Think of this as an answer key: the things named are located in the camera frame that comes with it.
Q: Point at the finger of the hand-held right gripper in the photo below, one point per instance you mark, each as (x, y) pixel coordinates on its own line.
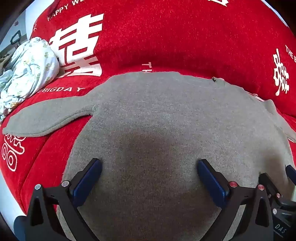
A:
(270, 187)
(291, 172)

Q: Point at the white floral cloth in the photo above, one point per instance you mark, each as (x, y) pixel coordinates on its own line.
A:
(30, 67)

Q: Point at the dark cloth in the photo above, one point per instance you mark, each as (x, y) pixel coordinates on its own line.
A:
(20, 228)

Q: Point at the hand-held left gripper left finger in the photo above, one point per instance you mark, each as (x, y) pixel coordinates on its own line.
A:
(89, 178)

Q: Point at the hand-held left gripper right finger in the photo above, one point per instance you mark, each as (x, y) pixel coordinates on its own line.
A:
(211, 180)

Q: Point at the red printed blanket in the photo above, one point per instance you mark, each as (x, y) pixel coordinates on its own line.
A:
(175, 39)

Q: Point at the grey knit sweater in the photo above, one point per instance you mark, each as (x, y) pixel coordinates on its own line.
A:
(157, 115)

